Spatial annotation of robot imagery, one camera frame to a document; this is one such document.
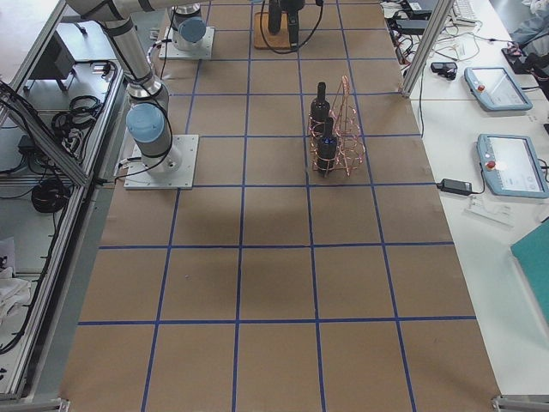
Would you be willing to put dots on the front dark wine bottle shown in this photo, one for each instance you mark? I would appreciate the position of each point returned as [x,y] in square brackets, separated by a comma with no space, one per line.
[326,147]

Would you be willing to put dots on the carried dark wine bottle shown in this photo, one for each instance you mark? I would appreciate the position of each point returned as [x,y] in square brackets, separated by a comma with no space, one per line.
[274,16]

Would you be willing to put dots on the white crumpled cloth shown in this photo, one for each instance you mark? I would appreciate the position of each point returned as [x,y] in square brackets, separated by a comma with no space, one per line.
[15,292]

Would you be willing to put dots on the wooden tray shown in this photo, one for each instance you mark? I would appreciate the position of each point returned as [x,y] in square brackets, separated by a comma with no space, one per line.
[263,40]

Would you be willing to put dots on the aluminium frame post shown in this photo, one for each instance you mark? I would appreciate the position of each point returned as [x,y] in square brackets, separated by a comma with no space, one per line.
[430,35]

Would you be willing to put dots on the rear dark wine bottle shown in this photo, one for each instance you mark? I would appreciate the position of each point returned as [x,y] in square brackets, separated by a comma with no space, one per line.
[319,111]

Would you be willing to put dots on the black power adapter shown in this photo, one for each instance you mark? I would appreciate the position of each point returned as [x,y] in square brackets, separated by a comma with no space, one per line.
[457,187]

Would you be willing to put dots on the upper blue teach pendant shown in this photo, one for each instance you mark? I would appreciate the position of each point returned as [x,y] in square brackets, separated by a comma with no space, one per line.
[496,89]

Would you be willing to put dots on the black gripper body over tray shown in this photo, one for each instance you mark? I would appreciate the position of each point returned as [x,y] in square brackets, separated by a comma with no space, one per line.
[275,9]

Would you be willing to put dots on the brown paper table mat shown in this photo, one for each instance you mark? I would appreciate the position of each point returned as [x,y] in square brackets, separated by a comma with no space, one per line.
[268,287]

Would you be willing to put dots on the lower blue teach pendant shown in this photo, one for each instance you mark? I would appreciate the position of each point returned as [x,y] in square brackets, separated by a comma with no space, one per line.
[510,166]

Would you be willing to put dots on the black gripper finger over tray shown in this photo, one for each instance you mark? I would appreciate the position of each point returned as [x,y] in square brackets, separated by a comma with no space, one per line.
[293,28]

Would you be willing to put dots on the clear acrylic stand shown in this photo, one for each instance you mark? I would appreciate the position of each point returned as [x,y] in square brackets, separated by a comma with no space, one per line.
[501,214]

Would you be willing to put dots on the blue teach pendant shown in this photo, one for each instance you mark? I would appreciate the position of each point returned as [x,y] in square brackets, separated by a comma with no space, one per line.
[496,89]
[510,166]

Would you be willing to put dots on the copper wire bottle basket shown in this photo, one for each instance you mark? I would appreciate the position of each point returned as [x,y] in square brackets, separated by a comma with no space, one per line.
[350,153]

